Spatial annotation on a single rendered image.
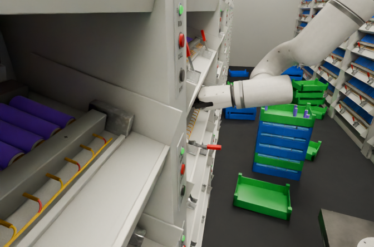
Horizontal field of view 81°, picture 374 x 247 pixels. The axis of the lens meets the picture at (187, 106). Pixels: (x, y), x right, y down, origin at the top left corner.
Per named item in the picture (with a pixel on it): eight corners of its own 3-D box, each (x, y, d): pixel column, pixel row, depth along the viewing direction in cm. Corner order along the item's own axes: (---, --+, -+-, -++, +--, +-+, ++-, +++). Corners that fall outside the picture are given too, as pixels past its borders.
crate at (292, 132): (305, 124, 150) (307, 113, 146) (310, 139, 132) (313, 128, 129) (259, 118, 158) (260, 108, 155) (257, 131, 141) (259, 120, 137)
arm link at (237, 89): (241, 77, 69) (231, 78, 70) (241, 85, 61) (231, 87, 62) (244, 101, 72) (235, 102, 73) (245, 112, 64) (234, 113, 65)
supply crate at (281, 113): (307, 113, 146) (310, 102, 143) (313, 128, 129) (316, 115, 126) (260, 108, 155) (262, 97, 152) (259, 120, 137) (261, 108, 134)
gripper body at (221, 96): (235, 78, 70) (201, 83, 73) (234, 89, 61) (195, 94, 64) (237, 100, 73) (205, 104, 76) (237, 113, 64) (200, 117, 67)
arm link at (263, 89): (241, 74, 68) (242, 89, 61) (287, 67, 64) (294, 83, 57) (244, 97, 72) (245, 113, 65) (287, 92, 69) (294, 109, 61)
